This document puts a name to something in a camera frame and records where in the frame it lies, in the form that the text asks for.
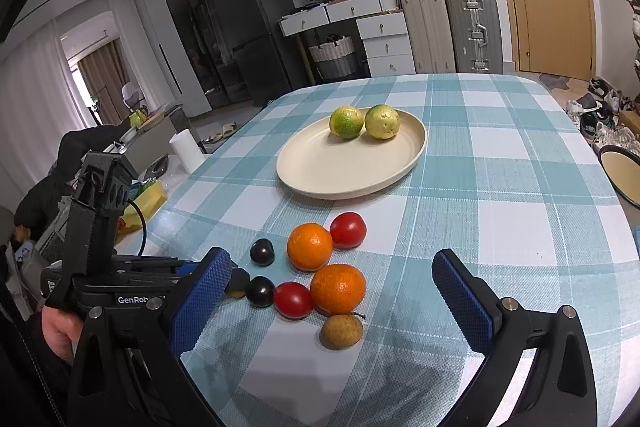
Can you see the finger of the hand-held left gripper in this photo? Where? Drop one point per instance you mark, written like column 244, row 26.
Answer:
column 186, row 268
column 239, row 279

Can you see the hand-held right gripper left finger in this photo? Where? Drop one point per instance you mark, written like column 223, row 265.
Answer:
column 200, row 302

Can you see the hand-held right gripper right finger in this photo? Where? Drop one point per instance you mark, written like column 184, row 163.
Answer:
column 460, row 302

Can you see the small brown longan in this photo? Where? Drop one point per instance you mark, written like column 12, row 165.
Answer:
column 341, row 331
column 234, row 293

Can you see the dark purple plum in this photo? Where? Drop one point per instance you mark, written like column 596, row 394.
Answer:
column 262, row 252
column 260, row 291

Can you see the red tomato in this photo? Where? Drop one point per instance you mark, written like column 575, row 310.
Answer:
column 293, row 300
column 348, row 230

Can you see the orange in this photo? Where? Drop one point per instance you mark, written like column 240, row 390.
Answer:
column 310, row 247
column 338, row 288

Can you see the cream oval plate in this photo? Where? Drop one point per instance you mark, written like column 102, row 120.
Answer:
column 310, row 167

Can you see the person's left hand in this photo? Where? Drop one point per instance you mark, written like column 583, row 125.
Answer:
column 57, row 332

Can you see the yellow plastic bag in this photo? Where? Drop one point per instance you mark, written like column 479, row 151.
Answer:
column 147, row 202

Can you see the black jacket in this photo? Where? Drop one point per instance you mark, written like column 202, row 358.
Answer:
column 65, row 157

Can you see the teal checked tablecloth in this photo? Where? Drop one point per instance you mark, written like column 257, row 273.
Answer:
column 500, row 207

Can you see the white paper towel roll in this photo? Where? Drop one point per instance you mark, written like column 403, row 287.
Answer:
column 185, row 152

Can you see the white sheer curtain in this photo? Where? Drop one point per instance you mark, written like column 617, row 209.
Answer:
column 35, row 107

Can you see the pair of slippers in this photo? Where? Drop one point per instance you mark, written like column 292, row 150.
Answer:
column 220, row 134

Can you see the brown curtain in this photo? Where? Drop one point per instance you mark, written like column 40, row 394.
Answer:
column 102, row 77

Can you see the green striped citrus fruit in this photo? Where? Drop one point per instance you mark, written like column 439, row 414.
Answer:
column 345, row 122

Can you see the pale green citrus fruit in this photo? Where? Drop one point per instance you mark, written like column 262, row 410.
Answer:
column 382, row 122

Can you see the white tall cabinet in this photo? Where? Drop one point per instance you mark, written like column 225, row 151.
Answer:
column 160, row 42

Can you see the round black rimmed basin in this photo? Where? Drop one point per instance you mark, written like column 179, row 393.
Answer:
column 622, row 172

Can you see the pile of shoes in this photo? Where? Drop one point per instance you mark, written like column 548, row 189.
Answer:
column 600, row 117

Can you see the dark glass cabinet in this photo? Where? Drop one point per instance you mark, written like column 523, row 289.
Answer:
column 185, row 7

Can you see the grey door mat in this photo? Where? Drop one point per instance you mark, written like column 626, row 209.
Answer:
column 555, row 82

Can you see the white wicker basket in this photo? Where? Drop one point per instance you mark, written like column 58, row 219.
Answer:
column 334, row 57

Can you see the grey refrigerator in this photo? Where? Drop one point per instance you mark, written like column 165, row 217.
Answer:
column 255, row 32

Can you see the beige suitcase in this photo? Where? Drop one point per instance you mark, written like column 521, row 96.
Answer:
column 427, row 29

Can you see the silver suitcase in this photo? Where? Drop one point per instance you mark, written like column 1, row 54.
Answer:
column 472, row 27

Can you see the white drawer desk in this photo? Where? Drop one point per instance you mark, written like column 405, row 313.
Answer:
column 382, row 32

